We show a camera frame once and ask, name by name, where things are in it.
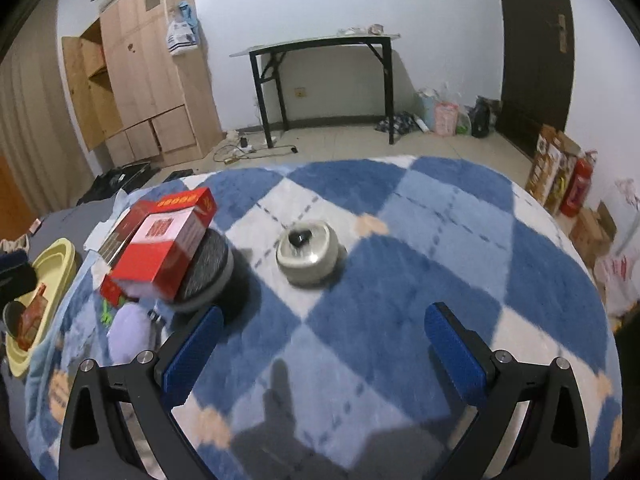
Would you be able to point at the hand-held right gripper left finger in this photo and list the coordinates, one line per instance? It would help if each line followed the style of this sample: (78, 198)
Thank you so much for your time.
(192, 355)

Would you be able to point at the plaid cloth on floor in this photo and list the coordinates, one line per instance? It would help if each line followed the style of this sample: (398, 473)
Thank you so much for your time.
(397, 124)

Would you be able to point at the plain cardboard box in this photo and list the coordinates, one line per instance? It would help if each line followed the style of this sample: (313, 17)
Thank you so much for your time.
(592, 235)

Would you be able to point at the beige round case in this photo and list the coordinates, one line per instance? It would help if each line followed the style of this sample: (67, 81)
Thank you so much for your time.
(307, 260)

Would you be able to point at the green and white bag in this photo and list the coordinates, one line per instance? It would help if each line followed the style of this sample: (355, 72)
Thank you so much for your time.
(463, 125)

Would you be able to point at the hanging blue bag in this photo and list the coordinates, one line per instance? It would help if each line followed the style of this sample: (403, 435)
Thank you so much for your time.
(189, 15)

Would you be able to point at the light blue bag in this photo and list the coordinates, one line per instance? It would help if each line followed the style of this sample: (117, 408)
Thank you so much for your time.
(428, 107)

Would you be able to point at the small green toy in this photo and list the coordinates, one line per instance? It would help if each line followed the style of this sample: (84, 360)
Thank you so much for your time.
(106, 312)

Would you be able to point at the black flat case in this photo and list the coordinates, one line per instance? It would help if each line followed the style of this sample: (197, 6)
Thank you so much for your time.
(117, 182)

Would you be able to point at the beige curtain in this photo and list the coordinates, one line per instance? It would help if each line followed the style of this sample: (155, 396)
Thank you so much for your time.
(35, 125)

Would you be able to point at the small box on table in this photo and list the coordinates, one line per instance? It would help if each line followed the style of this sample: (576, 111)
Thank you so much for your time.
(376, 28)

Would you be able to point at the pink bag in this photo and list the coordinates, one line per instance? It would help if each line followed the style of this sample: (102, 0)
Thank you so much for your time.
(446, 117)

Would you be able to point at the small pink box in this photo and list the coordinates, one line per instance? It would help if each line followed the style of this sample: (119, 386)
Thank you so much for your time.
(35, 226)

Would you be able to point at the black folding table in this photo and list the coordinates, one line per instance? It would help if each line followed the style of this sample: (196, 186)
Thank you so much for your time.
(320, 42)

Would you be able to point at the pale purple plush toy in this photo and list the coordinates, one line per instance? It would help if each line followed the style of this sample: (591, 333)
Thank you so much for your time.
(130, 335)

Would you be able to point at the cream cigarette box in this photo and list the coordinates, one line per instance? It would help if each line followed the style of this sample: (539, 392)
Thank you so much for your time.
(160, 255)

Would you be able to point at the dark red striped box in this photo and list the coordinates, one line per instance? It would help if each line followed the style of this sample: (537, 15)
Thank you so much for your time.
(120, 240)

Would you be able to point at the pale yellow plastic basin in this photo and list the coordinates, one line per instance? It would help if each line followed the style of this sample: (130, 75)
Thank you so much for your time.
(57, 270)

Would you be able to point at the red fire extinguisher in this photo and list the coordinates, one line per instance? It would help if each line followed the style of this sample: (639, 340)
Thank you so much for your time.
(577, 185)

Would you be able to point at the blue checked plush blanket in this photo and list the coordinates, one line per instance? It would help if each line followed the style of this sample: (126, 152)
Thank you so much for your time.
(400, 240)

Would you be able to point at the beige garment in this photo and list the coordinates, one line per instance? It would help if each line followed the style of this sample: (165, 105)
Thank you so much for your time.
(14, 245)

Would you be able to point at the black round sponge grey band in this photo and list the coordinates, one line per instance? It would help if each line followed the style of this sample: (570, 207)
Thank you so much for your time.
(210, 265)

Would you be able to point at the brown wooden panel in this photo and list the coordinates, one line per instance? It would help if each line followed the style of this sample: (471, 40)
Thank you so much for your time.
(15, 200)

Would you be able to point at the white and red plastic bag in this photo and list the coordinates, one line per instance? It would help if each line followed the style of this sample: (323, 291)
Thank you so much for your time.
(620, 285)

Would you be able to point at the white printed plastic bag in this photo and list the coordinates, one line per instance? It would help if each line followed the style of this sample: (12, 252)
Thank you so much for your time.
(181, 40)

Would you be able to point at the red cigarette box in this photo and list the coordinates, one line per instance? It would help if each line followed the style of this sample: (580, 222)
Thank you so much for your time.
(187, 202)
(112, 292)
(34, 317)

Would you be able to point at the black bag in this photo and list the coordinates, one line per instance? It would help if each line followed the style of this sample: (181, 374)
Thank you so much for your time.
(484, 117)

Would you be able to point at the grey bed sheet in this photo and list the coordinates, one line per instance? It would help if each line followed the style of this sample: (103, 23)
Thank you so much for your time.
(75, 220)

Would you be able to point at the light wooden wardrobe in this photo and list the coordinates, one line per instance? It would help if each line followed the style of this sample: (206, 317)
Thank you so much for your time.
(145, 75)

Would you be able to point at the crumpled packet on table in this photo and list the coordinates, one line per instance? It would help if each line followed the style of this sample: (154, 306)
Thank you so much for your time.
(352, 30)

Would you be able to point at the printed cardboard box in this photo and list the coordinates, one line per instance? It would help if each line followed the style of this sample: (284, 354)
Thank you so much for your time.
(550, 170)

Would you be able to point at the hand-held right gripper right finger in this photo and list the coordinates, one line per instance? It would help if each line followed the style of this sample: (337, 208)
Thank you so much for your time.
(452, 355)

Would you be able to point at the dark brown door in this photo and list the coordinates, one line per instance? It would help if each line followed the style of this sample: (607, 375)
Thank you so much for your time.
(535, 60)

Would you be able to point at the black round sponge white end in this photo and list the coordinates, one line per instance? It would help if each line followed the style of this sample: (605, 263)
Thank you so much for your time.
(11, 320)

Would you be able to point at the black cylindrical object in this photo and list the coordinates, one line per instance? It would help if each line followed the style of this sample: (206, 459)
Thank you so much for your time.
(17, 277)

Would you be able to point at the white power strip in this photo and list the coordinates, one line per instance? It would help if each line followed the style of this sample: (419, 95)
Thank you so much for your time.
(246, 146)

